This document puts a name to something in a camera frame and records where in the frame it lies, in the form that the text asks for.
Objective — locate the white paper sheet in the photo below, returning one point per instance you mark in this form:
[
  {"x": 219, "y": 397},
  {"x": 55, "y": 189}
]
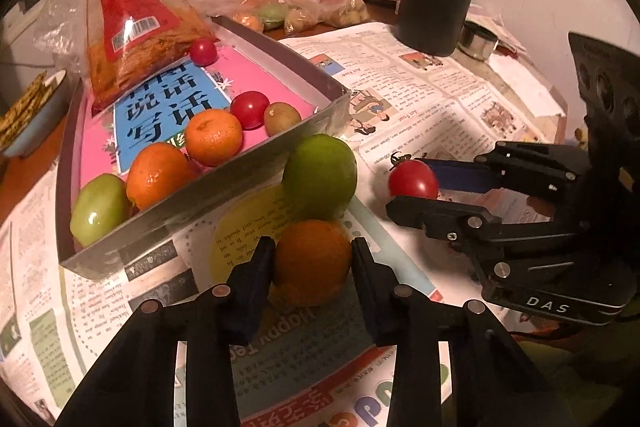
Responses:
[{"x": 530, "y": 87}]

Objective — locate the cartoon printed newspaper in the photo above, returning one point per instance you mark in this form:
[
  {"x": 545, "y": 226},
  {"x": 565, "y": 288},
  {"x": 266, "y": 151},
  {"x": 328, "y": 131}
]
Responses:
[{"x": 425, "y": 97}]

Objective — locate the bagged round green fruit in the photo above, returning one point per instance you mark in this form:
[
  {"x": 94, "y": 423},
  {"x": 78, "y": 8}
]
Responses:
[{"x": 272, "y": 14}]

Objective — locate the small red tomato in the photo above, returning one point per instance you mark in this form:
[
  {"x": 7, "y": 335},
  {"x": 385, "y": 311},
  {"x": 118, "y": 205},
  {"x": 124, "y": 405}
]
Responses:
[
  {"x": 203, "y": 51},
  {"x": 250, "y": 109}
]

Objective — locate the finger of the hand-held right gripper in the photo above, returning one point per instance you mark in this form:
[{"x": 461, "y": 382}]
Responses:
[
  {"x": 440, "y": 219},
  {"x": 465, "y": 177}
]

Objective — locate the grey cardboard tray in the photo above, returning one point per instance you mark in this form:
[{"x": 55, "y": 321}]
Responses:
[{"x": 200, "y": 217}]

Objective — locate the orange mandarin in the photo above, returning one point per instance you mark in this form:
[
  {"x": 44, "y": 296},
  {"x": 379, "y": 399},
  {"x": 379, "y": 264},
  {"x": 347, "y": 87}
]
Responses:
[
  {"x": 214, "y": 137},
  {"x": 312, "y": 262},
  {"x": 160, "y": 174}
]

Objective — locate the small green fruit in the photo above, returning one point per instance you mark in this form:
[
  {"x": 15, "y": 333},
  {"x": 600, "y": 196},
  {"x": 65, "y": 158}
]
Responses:
[{"x": 100, "y": 209}]

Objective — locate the green apple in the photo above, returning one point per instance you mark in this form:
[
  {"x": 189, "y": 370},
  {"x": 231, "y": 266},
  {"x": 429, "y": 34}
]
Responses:
[{"x": 320, "y": 177}]

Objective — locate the pink book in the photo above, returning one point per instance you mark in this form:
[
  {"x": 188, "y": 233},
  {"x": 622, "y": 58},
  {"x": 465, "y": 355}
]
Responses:
[{"x": 150, "y": 107}]

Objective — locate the white plastic bag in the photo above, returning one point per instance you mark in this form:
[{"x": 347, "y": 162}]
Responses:
[{"x": 60, "y": 27}]

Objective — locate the red tomato with stem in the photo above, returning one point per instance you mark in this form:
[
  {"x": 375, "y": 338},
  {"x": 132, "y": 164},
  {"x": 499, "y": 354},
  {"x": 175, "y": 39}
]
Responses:
[{"x": 413, "y": 181}]

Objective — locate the pile of small green fruits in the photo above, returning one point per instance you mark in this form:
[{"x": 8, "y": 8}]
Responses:
[{"x": 345, "y": 14}]

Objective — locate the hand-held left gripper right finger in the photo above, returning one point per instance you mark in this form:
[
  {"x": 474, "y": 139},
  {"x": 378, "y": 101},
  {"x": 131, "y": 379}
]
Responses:
[{"x": 372, "y": 307}]

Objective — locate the colourful headline newspaper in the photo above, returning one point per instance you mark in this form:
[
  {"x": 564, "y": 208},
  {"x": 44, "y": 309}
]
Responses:
[{"x": 280, "y": 357}]

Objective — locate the small brown fruit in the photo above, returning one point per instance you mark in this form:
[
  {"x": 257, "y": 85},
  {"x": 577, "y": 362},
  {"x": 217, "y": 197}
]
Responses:
[{"x": 281, "y": 118}]

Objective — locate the blue bowl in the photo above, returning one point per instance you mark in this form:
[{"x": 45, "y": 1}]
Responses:
[{"x": 45, "y": 127}]

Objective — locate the bagged orange fruit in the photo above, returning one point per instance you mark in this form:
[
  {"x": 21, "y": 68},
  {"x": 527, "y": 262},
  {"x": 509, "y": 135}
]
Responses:
[{"x": 248, "y": 23}]

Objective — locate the yellow green clothing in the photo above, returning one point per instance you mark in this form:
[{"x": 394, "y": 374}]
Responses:
[{"x": 575, "y": 372}]

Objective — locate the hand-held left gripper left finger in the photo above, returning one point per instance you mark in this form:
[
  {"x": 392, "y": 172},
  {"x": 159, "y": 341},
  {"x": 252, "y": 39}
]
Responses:
[{"x": 252, "y": 302}]

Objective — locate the orange red noodle packet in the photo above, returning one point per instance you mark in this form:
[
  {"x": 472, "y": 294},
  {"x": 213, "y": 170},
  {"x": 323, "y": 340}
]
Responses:
[{"x": 130, "y": 22}]

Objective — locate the pile of crackers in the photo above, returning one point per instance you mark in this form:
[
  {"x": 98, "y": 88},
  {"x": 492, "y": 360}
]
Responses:
[{"x": 22, "y": 112}]

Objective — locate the steel cup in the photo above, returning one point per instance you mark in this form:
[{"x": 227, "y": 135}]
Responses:
[{"x": 477, "y": 42}]

